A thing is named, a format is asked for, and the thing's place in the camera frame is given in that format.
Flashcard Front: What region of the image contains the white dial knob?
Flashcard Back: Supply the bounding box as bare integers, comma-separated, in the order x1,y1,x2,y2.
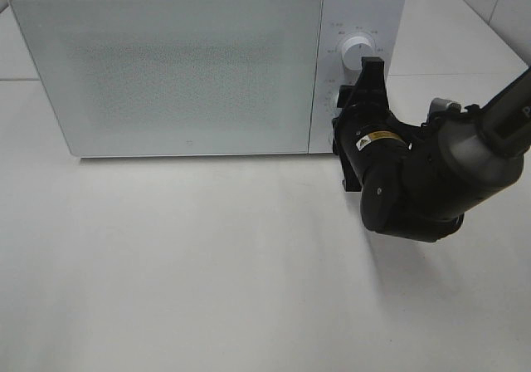
339,32,374,71
327,91,341,119

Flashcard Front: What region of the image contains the white microwave door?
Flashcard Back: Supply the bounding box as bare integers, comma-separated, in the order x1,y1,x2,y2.
12,0,321,157

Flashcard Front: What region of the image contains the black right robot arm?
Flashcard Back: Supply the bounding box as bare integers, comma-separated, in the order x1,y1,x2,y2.
332,57,530,242

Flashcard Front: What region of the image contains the round white door button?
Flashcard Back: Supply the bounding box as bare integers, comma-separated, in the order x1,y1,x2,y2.
329,131,335,153

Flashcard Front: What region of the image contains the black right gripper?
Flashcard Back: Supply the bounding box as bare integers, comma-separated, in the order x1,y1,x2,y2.
332,56,415,193

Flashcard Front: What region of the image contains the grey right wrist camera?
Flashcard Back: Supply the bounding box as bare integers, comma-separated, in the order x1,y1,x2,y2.
428,97,461,116

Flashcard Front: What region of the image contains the white microwave oven body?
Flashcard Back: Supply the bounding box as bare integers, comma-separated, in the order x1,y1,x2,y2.
8,0,408,160

